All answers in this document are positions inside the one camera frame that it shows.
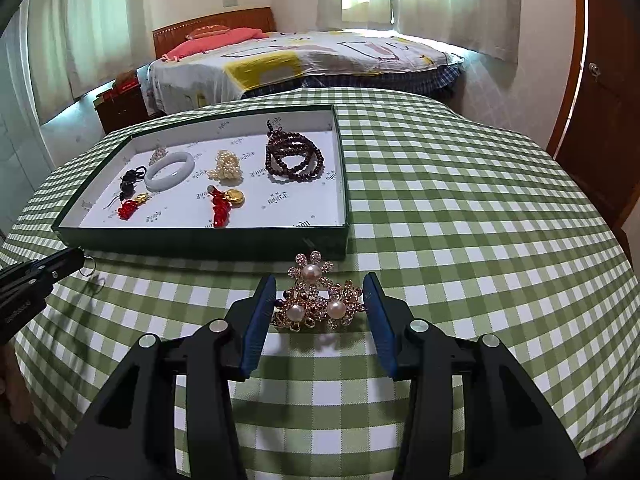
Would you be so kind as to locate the dark wooden nightstand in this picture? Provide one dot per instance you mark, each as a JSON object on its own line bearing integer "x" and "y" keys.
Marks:
{"x": 121, "y": 108}

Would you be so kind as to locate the white curtain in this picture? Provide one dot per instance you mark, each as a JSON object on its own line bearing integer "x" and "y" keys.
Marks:
{"x": 491, "y": 27}
{"x": 74, "y": 46}

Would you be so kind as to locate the left white curtain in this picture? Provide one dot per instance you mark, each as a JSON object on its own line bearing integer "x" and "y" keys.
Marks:
{"x": 74, "y": 46}

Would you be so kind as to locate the pink pillow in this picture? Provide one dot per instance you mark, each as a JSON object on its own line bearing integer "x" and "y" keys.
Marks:
{"x": 212, "y": 42}

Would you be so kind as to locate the small red tassel charm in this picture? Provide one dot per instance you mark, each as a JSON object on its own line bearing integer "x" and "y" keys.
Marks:
{"x": 129, "y": 207}

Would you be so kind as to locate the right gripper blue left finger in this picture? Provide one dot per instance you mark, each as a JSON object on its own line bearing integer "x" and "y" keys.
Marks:
{"x": 257, "y": 325}

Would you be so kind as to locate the left human hand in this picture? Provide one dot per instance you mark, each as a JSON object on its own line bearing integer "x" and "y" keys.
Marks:
{"x": 19, "y": 436}

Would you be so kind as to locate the bed with patterned sheet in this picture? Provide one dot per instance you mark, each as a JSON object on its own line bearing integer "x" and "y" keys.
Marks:
{"x": 280, "y": 62}

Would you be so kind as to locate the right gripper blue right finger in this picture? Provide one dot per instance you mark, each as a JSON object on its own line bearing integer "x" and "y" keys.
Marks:
{"x": 376, "y": 303}

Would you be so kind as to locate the green white jewelry tray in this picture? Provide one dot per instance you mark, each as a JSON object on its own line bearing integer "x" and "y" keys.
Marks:
{"x": 258, "y": 185}

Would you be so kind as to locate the brown wooden door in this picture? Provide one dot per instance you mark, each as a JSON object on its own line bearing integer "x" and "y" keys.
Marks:
{"x": 596, "y": 140}

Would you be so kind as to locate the white jade bangle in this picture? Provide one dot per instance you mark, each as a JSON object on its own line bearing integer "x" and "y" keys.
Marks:
{"x": 169, "y": 171}

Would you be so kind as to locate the wooden headboard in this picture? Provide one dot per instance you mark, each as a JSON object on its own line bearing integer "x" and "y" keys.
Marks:
{"x": 170, "y": 36}

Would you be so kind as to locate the red tassel gold charm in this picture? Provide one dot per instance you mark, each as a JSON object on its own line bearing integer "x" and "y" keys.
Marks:
{"x": 223, "y": 202}

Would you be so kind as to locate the right white curtain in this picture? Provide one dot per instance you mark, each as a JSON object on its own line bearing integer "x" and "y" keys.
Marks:
{"x": 491, "y": 27}

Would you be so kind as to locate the red patterned cushion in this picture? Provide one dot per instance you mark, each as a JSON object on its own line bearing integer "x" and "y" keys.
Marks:
{"x": 207, "y": 31}

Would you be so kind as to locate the glass sliding wardrobe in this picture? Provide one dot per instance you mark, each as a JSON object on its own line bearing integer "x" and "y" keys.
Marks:
{"x": 25, "y": 159}

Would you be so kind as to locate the red boxes on nightstand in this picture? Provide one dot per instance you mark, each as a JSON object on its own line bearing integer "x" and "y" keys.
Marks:
{"x": 123, "y": 82}

